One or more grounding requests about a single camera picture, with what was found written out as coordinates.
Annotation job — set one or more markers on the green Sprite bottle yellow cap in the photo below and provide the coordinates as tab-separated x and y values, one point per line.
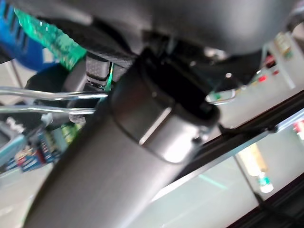
47	40

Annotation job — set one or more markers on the blue plastic shopping basket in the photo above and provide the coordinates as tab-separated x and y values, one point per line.
26	54

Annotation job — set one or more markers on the black framed low display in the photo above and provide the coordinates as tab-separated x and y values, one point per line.
237	140

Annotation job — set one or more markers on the small white green bottle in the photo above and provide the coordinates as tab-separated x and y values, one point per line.
265	181

